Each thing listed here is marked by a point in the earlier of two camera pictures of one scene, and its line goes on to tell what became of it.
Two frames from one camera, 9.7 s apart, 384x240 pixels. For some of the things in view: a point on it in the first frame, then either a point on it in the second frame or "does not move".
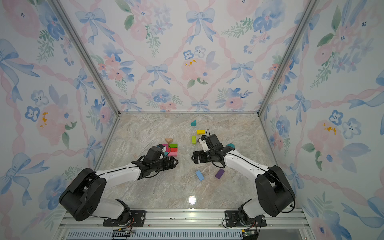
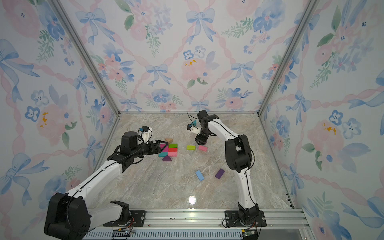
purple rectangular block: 219,173 does not move
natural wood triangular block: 169,140 does not move
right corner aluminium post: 284,55 does not move
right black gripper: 201,154 → 200,140
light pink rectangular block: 172,153 does not move
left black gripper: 168,165 → 158,149
